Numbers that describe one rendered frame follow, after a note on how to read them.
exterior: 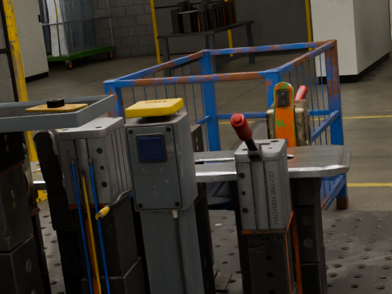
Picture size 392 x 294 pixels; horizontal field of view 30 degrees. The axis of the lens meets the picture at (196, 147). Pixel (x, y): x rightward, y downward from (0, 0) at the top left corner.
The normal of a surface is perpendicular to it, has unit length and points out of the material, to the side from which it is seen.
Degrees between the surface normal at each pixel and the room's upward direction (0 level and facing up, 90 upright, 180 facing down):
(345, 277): 0
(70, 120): 90
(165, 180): 90
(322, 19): 90
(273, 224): 90
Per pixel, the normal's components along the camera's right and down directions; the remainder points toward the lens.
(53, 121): -0.23, 0.23
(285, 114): -0.25, 0.02
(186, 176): 0.97, -0.06
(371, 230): -0.11, -0.97
